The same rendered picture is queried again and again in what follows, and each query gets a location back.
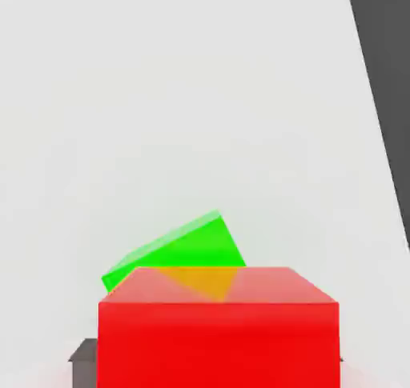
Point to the small green cube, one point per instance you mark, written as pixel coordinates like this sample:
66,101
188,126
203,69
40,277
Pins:
192,247

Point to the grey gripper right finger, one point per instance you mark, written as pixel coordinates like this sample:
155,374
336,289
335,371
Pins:
344,375

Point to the small red cube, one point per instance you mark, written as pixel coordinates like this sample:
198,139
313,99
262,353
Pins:
217,343

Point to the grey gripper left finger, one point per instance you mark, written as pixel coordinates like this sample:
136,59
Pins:
85,365

